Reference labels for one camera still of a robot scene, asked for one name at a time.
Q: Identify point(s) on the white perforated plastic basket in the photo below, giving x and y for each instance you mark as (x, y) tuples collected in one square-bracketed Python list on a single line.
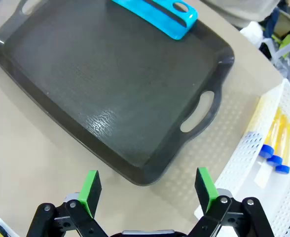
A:
[(241, 160)]

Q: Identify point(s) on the green plastic stool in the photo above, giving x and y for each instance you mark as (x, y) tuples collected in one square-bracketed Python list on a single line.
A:
[(289, 44)]

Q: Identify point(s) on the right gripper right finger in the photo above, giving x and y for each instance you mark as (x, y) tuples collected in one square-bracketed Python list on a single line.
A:
[(214, 212)]

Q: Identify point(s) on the person in beige sweater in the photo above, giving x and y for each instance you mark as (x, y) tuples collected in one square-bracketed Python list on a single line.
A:
[(238, 10)]

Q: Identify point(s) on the blue test tube rack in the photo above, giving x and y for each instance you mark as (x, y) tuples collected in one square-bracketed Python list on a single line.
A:
[(157, 19)]

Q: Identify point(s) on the dark brown serving tray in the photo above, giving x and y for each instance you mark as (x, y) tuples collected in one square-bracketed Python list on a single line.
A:
[(98, 86)]

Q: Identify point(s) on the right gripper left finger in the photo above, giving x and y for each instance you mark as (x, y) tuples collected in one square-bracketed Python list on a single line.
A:
[(85, 212)]

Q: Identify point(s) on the yellow tube with blue cap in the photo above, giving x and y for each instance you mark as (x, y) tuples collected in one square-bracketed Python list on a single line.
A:
[(282, 169), (274, 160), (266, 151)]

